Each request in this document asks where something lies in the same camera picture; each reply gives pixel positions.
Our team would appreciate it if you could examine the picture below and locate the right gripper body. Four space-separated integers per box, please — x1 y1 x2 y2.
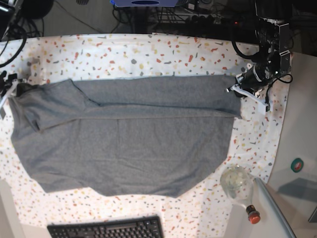
0 71 19 99

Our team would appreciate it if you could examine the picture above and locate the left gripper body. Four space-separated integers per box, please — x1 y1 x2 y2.
236 63 269 95

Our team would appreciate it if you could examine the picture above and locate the grey t-shirt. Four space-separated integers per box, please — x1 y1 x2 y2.
8 75 241 197

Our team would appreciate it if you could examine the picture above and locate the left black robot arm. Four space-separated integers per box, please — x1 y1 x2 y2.
230 0 292 95

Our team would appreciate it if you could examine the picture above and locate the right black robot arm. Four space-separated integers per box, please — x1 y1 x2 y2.
0 0 27 68

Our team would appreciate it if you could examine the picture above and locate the black power strip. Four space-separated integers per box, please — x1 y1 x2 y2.
185 14 232 25

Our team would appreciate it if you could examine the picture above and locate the green tape roll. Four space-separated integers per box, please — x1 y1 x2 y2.
291 158 304 173

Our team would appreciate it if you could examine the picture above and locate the clear glass bottle orange cap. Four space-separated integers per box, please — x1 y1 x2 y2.
220 165 261 225

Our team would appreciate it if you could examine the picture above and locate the blue box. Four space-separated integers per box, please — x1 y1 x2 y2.
110 0 178 7

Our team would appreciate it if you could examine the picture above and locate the terrazzo pattern tablecloth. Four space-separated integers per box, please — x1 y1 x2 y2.
0 34 289 238

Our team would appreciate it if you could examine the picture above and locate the black keyboard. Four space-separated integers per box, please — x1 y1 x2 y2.
47 216 164 238

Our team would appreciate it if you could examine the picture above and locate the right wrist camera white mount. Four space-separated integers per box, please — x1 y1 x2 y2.
0 79 27 120

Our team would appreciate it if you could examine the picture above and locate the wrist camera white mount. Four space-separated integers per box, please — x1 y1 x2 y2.
226 84 272 115
0 79 27 120

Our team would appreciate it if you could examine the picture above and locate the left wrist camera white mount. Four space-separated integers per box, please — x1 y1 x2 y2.
226 84 272 115

